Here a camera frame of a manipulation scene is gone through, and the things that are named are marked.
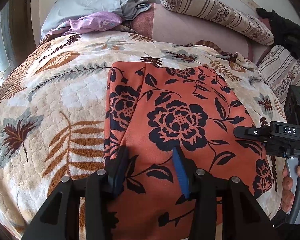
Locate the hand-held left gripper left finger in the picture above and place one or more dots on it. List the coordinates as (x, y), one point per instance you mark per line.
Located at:
(120, 172)

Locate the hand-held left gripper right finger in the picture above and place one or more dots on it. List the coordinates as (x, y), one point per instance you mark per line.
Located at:
(180, 172)

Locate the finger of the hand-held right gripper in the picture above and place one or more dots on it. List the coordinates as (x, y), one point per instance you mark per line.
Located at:
(252, 132)

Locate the orange black floral garment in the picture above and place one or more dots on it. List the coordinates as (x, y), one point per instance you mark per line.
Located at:
(185, 97)

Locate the person's right hand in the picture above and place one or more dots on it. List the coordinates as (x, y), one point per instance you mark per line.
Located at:
(287, 195)

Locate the striped flat pillow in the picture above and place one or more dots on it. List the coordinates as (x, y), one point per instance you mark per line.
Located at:
(280, 70)

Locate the cream leaf print blanket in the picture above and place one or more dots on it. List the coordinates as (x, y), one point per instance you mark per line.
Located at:
(52, 100)

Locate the black cloth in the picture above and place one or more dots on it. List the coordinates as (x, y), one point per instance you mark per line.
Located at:
(285, 32)

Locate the pink bed sheet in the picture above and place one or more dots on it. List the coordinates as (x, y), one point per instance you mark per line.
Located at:
(190, 30)

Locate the striped bolster pillow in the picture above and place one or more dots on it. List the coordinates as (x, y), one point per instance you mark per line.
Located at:
(215, 10)

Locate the purple floral cloth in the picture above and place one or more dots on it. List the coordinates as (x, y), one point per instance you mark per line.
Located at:
(95, 22)

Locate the window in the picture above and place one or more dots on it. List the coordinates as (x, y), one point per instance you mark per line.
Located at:
(0, 47)

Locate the grey blue pillow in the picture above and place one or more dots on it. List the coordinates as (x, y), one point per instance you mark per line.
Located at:
(90, 0)

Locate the brown wooden window frame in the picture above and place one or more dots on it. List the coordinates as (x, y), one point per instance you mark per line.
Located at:
(20, 25)

